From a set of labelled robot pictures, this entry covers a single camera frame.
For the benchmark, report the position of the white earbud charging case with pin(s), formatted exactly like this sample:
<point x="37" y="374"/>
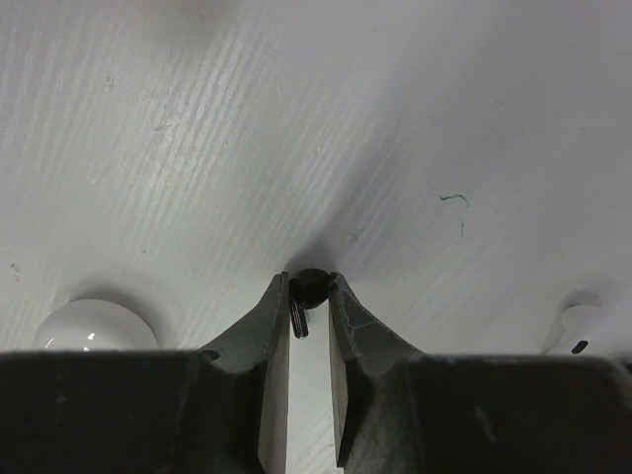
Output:
<point x="94" y="325"/>

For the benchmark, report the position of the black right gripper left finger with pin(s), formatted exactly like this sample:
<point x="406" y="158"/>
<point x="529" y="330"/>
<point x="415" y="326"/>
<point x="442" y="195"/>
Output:
<point x="221" y="408"/>

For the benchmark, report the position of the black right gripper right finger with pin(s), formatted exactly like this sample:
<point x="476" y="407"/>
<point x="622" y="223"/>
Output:
<point x="399" y="410"/>

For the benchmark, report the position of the white earbud lower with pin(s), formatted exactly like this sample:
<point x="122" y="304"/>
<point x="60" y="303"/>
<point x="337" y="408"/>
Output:
<point x="579" y="325"/>

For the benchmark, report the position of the black earbud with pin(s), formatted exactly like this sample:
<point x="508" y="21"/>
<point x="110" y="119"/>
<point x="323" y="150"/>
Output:
<point x="308" y="289"/>

